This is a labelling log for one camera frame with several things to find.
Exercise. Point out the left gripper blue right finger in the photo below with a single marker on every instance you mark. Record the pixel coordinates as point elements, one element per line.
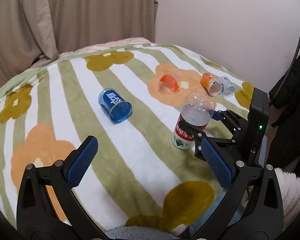
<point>252,208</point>

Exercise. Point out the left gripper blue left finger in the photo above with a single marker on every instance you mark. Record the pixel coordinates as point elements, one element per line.
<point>47,208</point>

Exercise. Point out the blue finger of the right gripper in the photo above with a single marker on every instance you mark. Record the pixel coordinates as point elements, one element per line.
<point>228,118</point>
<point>190,133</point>

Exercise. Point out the red-green label clear cup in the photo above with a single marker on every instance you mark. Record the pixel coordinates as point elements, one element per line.
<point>197,110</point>

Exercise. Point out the orange cartoon print cup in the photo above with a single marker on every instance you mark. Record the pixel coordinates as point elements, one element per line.
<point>210,83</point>

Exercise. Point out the clear white-label cup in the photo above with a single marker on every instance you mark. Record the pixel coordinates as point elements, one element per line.
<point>228,87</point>

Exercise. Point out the orange translucent cup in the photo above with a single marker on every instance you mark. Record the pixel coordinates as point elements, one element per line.
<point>168,84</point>

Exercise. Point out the blue translucent cup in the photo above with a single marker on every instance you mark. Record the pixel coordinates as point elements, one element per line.
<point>115,107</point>

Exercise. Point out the black jacket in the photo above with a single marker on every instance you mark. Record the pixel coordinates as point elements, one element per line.
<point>285,147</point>

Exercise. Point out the white fluffy cloth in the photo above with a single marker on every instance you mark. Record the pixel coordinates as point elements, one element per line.
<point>290,192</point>

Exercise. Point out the striped floral blanket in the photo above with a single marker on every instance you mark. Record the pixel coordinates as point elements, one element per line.
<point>138,177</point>

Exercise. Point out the beige curtain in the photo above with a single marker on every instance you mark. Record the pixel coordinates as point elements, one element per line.
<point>34,33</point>

